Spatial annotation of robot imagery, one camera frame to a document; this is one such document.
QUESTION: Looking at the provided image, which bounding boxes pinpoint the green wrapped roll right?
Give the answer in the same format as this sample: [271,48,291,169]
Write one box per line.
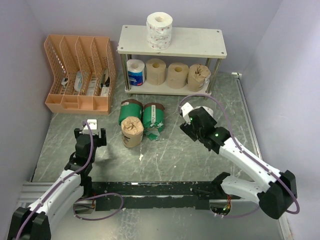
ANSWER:
[142,102,165,141]

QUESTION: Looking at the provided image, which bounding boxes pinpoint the white dotted roll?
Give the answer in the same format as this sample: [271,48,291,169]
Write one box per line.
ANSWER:
[202,106,214,118]
[146,12,173,50]

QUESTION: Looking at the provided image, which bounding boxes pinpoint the green wrapped roll left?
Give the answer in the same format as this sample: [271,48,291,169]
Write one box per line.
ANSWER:
[118,99,143,125]

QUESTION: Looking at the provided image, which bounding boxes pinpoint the green wrapped roll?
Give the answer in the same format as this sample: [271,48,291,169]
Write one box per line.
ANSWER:
[118,99,143,125]
[142,102,165,141]

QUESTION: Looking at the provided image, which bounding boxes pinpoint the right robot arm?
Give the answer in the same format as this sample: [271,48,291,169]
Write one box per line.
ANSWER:
[180,103,298,220]

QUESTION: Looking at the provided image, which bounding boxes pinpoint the papers in organizer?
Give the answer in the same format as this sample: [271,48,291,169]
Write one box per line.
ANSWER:
[59,68,111,97]

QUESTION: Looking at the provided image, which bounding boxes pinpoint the plastic white blue roll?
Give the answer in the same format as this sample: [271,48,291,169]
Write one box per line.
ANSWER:
[126,59,145,86]

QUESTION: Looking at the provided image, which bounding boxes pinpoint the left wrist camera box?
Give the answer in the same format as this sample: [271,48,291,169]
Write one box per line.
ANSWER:
[81,119,99,135]

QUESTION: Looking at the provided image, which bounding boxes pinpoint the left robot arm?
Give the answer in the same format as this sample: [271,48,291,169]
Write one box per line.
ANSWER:
[7,127,107,240]

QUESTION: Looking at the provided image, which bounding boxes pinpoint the white two-tier shelf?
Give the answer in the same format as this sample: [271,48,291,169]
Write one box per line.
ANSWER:
[117,25,227,96]

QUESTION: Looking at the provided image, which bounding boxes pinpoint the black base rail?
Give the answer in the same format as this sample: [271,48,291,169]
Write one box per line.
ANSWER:
[92,181,227,211]

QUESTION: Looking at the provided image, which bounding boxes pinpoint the brown paper roll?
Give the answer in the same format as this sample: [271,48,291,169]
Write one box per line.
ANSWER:
[187,64,211,92]
[121,116,144,148]

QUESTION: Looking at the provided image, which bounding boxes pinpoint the bare tan paper roll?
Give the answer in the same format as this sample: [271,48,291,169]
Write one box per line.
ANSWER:
[145,58,167,86]

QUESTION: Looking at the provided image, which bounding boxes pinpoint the orange plastic file organizer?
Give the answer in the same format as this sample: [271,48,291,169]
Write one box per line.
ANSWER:
[44,34,117,116]

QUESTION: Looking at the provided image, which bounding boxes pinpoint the white wall clip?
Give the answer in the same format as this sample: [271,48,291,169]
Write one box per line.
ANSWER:
[231,72,242,79]

